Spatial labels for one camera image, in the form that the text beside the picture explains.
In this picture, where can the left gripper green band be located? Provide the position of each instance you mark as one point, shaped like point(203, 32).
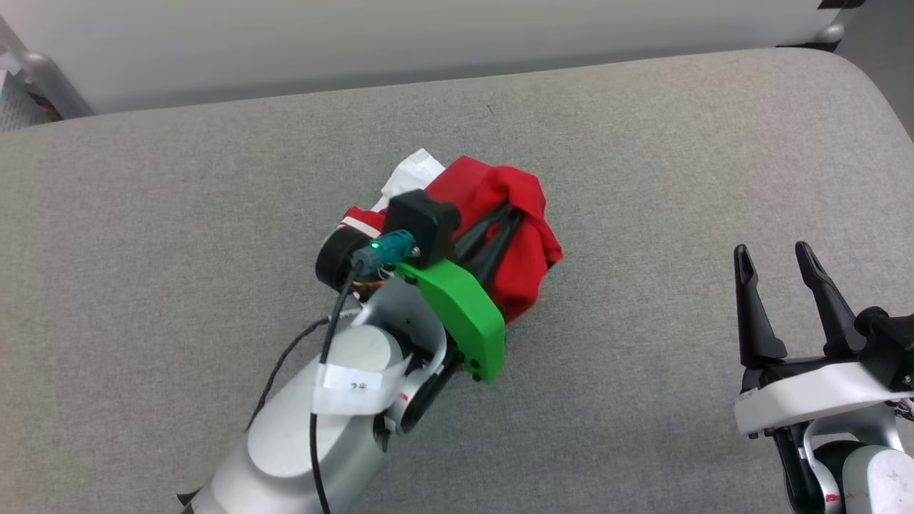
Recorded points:
point(471, 321)

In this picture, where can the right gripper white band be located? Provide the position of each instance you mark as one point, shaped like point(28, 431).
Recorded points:
point(814, 396)

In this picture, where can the red white basketball jersey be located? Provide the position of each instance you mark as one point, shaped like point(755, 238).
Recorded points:
point(528, 257)

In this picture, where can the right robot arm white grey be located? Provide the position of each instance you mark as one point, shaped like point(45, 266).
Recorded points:
point(878, 478)

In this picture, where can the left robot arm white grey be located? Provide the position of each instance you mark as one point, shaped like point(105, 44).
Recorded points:
point(285, 442)

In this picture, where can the grey fabric sofa cushion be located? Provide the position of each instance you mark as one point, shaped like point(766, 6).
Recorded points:
point(643, 178)

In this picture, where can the white tape label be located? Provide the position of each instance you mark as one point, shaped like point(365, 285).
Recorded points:
point(357, 389)

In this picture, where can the round metal partition foot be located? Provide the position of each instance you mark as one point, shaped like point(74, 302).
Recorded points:
point(832, 32)

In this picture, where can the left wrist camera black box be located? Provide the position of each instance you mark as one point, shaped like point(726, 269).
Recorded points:
point(425, 218)

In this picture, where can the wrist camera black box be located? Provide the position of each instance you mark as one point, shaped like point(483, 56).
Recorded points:
point(425, 218)
point(889, 343)

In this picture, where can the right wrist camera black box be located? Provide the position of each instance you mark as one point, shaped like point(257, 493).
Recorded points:
point(889, 343)

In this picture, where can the grey partition post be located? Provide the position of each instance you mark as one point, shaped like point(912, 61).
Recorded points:
point(50, 82)

